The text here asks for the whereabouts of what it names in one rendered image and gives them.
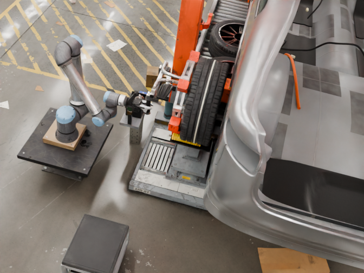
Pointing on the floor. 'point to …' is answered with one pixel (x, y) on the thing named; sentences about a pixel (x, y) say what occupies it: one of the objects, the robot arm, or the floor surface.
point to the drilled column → (136, 134)
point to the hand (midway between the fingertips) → (150, 105)
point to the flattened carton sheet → (290, 261)
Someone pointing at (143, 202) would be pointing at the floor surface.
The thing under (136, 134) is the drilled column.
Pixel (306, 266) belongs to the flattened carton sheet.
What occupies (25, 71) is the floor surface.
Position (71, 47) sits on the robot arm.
